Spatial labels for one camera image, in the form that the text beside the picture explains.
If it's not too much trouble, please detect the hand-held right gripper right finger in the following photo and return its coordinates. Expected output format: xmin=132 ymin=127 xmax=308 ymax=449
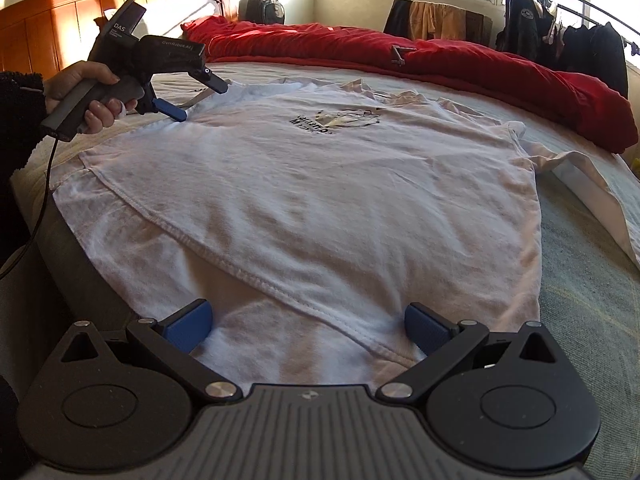
xmin=376 ymin=302 xmax=557 ymax=403

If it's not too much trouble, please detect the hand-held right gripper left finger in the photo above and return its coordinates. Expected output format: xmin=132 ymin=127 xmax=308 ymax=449
xmin=60 ymin=299 xmax=240 ymax=403

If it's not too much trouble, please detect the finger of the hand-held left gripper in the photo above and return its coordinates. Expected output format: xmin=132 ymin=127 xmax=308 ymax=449
xmin=141 ymin=95 xmax=188 ymax=122
xmin=192 ymin=67 xmax=230 ymax=95

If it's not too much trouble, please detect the white long-sleeve printed shirt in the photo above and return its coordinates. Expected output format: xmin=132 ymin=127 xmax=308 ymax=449
xmin=10 ymin=76 xmax=640 ymax=381

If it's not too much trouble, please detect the metal clothes rack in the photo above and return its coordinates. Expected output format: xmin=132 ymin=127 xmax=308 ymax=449
xmin=499 ymin=0 xmax=640 ymax=61

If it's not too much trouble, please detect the person's left hand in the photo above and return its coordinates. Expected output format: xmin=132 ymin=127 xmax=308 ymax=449
xmin=44 ymin=61 xmax=139 ymax=135

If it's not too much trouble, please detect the light plaid pillow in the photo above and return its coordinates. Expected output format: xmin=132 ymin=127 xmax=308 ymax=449
xmin=94 ymin=0 xmax=225 ymax=41

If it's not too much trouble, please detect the grey backpack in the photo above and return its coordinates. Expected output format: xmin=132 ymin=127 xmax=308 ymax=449
xmin=239 ymin=0 xmax=286 ymax=25

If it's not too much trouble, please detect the wooden headboard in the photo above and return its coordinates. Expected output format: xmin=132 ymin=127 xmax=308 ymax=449
xmin=0 ymin=0 xmax=238 ymax=73

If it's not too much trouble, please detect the bed with green plaid sheet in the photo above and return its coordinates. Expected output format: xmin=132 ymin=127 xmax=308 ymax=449
xmin=0 ymin=60 xmax=640 ymax=480

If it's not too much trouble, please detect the black garment on chair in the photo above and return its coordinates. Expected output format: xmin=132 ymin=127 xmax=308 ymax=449
xmin=384 ymin=0 xmax=413 ymax=36

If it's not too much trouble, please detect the yellow garment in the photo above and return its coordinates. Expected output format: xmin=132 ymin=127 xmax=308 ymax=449
xmin=409 ymin=1 xmax=468 ymax=42

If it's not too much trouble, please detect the red quilt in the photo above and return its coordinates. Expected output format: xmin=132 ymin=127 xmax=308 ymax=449
xmin=181 ymin=16 xmax=640 ymax=155

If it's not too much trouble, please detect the dark wooden chair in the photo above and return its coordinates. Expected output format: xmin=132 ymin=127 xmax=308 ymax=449
xmin=384 ymin=0 xmax=493 ymax=46

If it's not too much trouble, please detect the black jacket with round patch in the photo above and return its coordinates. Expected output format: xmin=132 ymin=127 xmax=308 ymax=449
xmin=496 ymin=0 xmax=558 ymax=61

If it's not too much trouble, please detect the plain black coat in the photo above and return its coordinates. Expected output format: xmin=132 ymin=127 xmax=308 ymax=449
xmin=557 ymin=22 xmax=630 ymax=98

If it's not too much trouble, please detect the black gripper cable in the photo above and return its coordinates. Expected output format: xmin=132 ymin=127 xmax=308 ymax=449
xmin=0 ymin=135 xmax=58 ymax=281

